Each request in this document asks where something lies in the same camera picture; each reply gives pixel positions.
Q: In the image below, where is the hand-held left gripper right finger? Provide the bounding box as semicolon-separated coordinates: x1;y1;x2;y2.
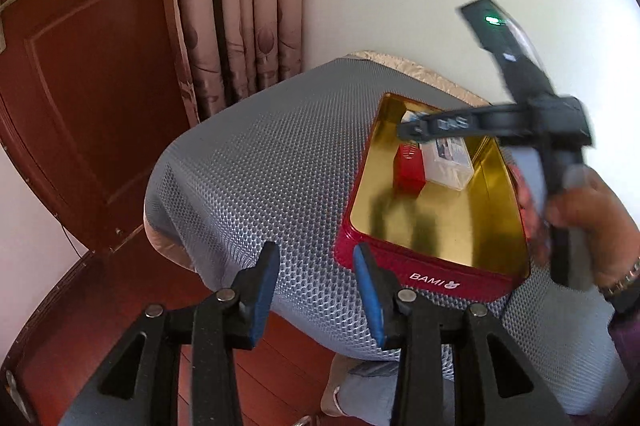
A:
352;242;571;426

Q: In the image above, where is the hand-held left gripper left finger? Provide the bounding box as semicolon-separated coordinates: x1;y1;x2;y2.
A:
62;241;281;426

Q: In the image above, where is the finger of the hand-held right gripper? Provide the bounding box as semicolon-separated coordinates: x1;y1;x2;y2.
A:
396;104;501;143

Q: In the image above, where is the red tin box gold inside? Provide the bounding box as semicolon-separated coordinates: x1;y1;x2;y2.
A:
334;92;532;302

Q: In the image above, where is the clear plastic box with label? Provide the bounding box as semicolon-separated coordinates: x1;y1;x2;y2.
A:
417;133;475;192

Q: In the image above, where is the person's right forearm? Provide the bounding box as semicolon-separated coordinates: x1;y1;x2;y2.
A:
607;286;640;357

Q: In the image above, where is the person's right hand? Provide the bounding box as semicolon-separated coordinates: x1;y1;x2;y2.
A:
545;166;640;302

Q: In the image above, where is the red cardboard box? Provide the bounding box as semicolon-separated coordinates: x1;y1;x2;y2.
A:
392;141;428;197

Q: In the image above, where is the person's grey trousers leg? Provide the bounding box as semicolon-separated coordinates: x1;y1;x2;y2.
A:
320;351;571;426

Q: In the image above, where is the grey honeycomb mesh mat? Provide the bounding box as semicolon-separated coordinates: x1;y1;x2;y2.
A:
145;56;631;417

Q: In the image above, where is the leaf print curtain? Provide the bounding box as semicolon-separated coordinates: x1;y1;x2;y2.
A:
160;0;306;127

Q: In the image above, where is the metal wristwatch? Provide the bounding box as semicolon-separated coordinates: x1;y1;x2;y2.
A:
597;256;640;302

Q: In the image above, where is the silver door hinge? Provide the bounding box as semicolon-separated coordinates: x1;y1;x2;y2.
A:
0;371;33;424

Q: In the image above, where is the brown wooden door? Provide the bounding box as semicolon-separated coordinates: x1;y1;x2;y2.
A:
0;0;201;252

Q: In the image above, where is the metal door latch plate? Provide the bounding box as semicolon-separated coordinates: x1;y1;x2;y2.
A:
0;0;23;52

